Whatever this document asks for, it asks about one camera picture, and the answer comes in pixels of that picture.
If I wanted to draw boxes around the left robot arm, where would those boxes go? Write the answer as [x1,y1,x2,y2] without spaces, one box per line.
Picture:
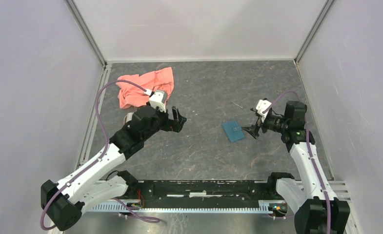
[40,105,187,231]

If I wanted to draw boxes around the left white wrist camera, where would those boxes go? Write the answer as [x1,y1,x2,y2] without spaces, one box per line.
[149,90,168,113]

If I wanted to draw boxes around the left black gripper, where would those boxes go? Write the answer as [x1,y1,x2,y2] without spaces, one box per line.
[142,104,186,140]

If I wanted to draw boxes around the blue card holder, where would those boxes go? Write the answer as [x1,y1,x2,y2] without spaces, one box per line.
[222,120,245,143]

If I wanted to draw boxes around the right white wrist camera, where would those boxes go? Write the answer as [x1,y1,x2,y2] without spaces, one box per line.
[255,99,272,119]

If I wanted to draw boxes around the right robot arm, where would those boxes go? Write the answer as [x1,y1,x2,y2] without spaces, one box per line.
[242,99,350,234]

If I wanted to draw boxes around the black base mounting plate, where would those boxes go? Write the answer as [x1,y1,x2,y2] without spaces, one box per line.
[118,180,283,209]

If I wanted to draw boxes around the aluminium frame rail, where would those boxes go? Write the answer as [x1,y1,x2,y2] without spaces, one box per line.
[49,180,357,234]

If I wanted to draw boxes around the gold oval tray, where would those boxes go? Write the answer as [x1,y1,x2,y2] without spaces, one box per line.
[123,112,133,125]

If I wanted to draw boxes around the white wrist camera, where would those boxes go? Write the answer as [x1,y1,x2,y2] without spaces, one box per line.
[255,99,272,119]
[149,90,168,113]

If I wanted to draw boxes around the pink crumpled cloth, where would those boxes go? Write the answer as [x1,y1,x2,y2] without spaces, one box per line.
[116,67,174,109]

